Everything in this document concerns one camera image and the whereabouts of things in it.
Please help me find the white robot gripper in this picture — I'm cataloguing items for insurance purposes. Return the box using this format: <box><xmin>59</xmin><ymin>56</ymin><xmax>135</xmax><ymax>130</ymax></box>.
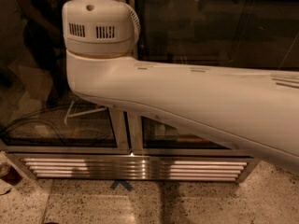
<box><xmin>125</xmin><ymin>4</ymin><xmax>141</xmax><ymax>58</ymax></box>

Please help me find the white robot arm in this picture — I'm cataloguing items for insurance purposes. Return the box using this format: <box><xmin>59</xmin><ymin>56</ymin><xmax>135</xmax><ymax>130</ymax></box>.
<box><xmin>62</xmin><ymin>0</ymin><xmax>299</xmax><ymax>174</ymax></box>

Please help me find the small white block inside fridge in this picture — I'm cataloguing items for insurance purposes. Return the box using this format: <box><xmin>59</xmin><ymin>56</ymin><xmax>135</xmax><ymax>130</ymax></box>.
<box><xmin>155</xmin><ymin>124</ymin><xmax>165</xmax><ymax>136</ymax></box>

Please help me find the stainless glass door refrigerator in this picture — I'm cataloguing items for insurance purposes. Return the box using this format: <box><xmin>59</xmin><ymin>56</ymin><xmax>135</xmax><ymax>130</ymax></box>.
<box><xmin>1</xmin><ymin>0</ymin><xmax>299</xmax><ymax>182</ymax></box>

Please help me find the blue tape floor marker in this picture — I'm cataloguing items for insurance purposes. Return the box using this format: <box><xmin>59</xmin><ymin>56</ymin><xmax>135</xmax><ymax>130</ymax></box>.
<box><xmin>110</xmin><ymin>180</ymin><xmax>133</xmax><ymax>191</ymax></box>

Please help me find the brown object at left edge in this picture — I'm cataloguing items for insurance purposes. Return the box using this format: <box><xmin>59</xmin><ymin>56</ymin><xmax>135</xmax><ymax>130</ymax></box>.
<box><xmin>0</xmin><ymin>162</ymin><xmax>21</xmax><ymax>186</ymax></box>

